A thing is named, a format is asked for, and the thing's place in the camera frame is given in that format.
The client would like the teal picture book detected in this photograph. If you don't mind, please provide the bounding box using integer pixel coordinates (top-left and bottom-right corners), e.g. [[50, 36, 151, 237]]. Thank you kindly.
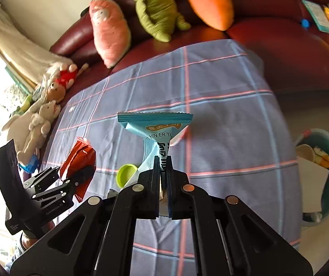
[[302, 0, 329, 33]]

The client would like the orange carrot plush toy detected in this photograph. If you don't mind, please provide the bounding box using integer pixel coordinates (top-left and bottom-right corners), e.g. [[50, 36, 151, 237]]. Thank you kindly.
[[186, 0, 235, 32]]

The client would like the blue snack packet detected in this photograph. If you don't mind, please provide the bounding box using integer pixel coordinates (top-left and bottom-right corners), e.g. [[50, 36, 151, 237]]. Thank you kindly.
[[117, 112, 194, 190]]

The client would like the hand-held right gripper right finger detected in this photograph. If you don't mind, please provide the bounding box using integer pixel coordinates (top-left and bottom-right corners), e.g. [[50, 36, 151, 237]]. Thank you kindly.
[[164, 155, 314, 276]]

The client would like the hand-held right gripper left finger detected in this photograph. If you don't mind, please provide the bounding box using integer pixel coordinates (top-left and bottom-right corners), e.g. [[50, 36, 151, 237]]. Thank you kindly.
[[9, 155, 163, 276]]

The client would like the green plastic lid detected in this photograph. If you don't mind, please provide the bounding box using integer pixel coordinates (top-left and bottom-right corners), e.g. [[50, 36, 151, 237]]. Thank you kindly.
[[116, 164, 140, 190]]

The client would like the plush doll in red dress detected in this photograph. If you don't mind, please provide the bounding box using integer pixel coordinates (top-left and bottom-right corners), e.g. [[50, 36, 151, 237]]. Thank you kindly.
[[44, 63, 89, 103]]

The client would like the green dinosaur plush toy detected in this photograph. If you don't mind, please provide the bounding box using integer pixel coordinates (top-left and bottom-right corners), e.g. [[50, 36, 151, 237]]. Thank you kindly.
[[127, 0, 192, 43]]

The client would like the pink carrot plush toy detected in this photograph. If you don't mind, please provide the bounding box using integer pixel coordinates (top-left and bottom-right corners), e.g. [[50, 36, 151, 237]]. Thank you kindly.
[[89, 0, 132, 69]]

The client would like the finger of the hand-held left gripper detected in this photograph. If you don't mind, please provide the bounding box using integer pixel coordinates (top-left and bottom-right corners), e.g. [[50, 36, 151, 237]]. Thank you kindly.
[[62, 165, 95, 190]]

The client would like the dark red leather sofa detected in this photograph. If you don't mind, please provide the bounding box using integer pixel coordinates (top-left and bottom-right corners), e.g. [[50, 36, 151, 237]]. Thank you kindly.
[[49, 0, 329, 92]]

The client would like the cream rabbit plush toy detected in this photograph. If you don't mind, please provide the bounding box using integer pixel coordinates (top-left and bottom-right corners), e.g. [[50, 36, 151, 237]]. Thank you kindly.
[[2, 100, 61, 164]]

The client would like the yellow snack packet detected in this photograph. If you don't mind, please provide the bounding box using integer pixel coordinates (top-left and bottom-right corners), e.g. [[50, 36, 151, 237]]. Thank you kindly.
[[314, 147, 329, 169]]

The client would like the blue plaid tablecloth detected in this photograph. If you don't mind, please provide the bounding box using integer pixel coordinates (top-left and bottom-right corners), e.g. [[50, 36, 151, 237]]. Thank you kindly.
[[41, 39, 301, 276]]

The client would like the cream curtain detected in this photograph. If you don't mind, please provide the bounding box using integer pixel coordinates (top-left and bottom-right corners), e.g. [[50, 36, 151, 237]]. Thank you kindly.
[[0, 4, 73, 88]]

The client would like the red snack wrapper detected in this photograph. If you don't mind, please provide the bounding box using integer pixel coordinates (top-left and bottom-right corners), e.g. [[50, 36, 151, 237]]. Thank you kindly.
[[59, 137, 97, 202]]

